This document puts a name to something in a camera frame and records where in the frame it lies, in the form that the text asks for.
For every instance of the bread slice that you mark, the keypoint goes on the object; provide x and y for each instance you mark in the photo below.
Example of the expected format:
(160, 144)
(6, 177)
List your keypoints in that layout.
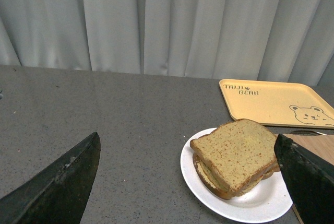
(213, 185)
(237, 153)
(271, 172)

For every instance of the white round plate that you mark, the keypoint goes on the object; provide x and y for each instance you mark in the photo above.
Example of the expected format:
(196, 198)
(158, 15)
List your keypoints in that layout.
(267, 201)

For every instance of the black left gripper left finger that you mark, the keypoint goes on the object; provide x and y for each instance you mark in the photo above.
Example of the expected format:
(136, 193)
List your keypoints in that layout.
(60, 192)

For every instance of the grey curtain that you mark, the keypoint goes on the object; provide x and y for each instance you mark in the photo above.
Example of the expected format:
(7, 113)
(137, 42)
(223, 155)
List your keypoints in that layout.
(272, 40)

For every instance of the bamboo cutting board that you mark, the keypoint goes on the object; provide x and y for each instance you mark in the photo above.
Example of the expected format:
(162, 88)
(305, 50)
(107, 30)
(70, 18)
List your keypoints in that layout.
(315, 145)

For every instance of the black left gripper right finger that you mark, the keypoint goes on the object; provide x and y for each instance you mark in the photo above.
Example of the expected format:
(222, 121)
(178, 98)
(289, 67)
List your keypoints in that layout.
(308, 179)

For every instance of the yellow bear tray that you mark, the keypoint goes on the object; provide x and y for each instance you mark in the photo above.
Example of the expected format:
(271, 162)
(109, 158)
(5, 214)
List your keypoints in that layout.
(276, 103)

